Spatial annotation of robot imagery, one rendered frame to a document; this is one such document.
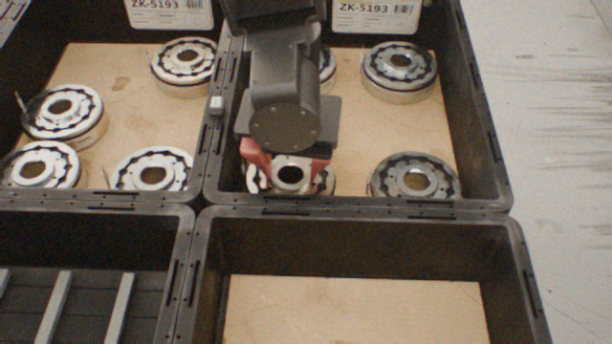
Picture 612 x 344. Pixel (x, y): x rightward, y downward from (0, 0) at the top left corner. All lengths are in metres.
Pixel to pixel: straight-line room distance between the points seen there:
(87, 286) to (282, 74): 0.33
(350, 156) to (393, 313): 0.22
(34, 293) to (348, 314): 0.33
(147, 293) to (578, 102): 0.79
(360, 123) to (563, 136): 0.39
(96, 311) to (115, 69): 0.39
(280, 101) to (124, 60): 0.50
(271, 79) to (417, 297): 0.29
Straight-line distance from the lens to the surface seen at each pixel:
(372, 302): 0.59
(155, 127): 0.76
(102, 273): 0.64
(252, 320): 0.58
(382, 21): 0.85
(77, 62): 0.91
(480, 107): 0.65
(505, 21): 1.24
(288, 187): 0.62
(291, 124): 0.43
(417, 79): 0.78
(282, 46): 0.44
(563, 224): 0.88
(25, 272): 0.67
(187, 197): 0.54
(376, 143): 0.72
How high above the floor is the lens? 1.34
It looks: 50 degrees down
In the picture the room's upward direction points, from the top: straight up
